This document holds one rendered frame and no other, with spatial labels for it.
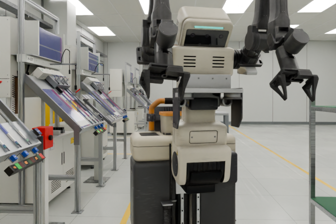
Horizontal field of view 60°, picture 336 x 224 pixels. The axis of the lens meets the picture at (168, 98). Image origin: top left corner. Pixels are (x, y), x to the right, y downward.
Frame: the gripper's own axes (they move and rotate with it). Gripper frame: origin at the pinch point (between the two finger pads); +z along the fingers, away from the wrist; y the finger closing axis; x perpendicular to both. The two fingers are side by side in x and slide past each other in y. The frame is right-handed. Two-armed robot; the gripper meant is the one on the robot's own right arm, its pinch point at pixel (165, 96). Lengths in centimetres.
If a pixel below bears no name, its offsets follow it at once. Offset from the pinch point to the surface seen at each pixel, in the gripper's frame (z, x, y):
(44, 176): -23, 162, -55
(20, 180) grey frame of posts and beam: -32, 209, -81
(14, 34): -149, 153, -100
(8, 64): -122, 162, -101
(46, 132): -50, 142, -56
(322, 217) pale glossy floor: 9, 154, 169
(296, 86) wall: -509, 669, 654
